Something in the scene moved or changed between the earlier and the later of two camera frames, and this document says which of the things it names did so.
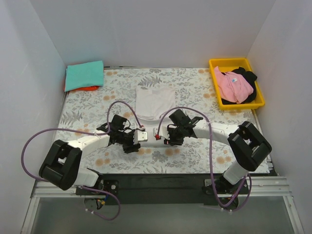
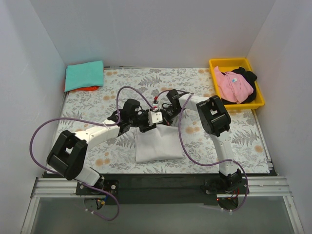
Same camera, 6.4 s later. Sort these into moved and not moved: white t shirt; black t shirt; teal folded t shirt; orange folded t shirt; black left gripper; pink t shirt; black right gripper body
Moved: black left gripper; black right gripper body; white t shirt
Not moved: black t shirt; pink t shirt; teal folded t shirt; orange folded t shirt
